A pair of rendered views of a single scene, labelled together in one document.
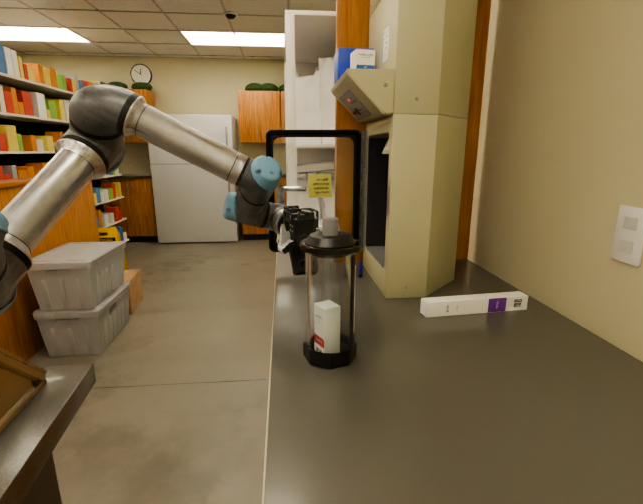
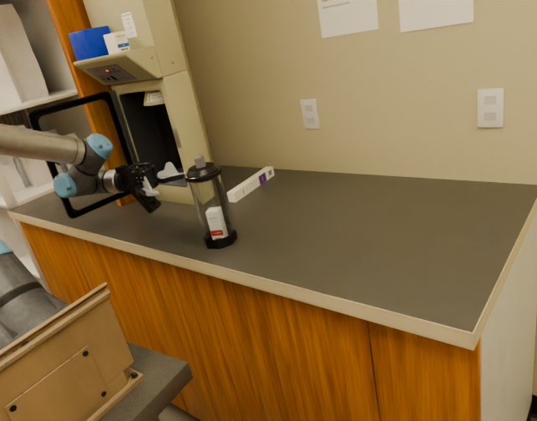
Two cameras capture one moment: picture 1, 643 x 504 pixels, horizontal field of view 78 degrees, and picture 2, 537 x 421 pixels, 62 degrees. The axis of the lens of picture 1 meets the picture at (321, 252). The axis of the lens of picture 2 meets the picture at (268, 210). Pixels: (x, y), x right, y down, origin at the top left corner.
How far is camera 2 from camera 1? 0.76 m
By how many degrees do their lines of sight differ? 41
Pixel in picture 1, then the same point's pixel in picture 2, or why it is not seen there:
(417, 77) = (168, 48)
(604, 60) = (262, 21)
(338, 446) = (282, 257)
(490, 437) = (324, 222)
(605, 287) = (306, 145)
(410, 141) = (178, 93)
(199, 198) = not seen: outside the picture
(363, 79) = (138, 57)
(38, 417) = not seen: hidden behind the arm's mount
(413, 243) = not seen: hidden behind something
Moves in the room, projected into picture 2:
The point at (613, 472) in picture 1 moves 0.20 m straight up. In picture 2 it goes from (365, 208) to (358, 145)
